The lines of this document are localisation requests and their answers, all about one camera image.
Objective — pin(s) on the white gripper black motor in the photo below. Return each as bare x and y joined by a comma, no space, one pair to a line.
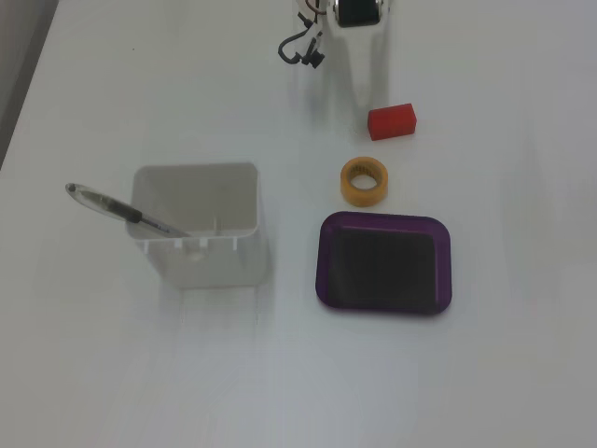
358,51

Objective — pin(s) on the red cube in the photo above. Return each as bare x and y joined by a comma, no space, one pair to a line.
391,121

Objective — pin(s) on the white plastic box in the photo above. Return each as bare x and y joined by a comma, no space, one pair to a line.
205,266

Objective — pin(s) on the yellow tape roll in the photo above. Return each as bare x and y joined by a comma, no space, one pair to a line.
365,190

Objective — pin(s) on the purple metal tray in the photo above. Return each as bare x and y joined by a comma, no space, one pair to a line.
383,266

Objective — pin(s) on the clear ballpoint pen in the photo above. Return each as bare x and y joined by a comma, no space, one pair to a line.
112,205

